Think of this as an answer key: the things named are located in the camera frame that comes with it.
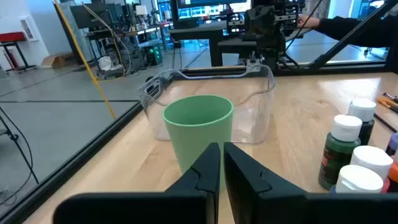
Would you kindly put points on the cardboard box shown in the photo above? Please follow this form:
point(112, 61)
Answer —
point(57, 60)

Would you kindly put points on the red paint bottle white cap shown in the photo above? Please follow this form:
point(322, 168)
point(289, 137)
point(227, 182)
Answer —
point(371, 158)

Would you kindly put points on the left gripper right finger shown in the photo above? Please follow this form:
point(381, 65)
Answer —
point(280, 205)

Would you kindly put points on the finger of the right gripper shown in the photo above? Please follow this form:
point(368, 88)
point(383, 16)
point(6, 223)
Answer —
point(253, 25)
point(269, 23)

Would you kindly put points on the white plastic bag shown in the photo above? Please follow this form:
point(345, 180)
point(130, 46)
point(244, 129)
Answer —
point(105, 63)

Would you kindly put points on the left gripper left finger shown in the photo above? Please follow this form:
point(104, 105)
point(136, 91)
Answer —
point(186, 205)

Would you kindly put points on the dark green paint bottle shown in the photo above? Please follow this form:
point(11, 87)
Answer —
point(339, 149)

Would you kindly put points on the cluttered equipment bench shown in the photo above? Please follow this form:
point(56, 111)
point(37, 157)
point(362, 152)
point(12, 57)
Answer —
point(102, 21)

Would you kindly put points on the person's hand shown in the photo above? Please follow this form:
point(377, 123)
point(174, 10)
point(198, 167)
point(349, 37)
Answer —
point(309, 21)

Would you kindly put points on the computer tower green lights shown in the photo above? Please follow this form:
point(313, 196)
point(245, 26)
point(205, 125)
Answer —
point(154, 54)

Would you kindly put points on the white wall panel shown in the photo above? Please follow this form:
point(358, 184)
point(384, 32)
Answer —
point(28, 28)

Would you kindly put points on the clear plastic bin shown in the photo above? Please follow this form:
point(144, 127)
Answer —
point(258, 93)

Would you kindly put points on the light green plastic cup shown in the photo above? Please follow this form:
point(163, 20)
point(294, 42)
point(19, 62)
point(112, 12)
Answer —
point(196, 130)

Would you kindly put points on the black paint bottle white cap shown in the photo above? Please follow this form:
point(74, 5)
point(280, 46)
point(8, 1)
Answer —
point(362, 118)

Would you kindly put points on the computer monitor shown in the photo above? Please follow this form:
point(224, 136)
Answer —
point(214, 9)

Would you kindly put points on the workstation monitor shelf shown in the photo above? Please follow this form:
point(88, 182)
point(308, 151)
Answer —
point(199, 31)

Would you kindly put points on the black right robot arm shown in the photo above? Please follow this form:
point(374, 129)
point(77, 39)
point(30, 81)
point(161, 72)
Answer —
point(270, 56)

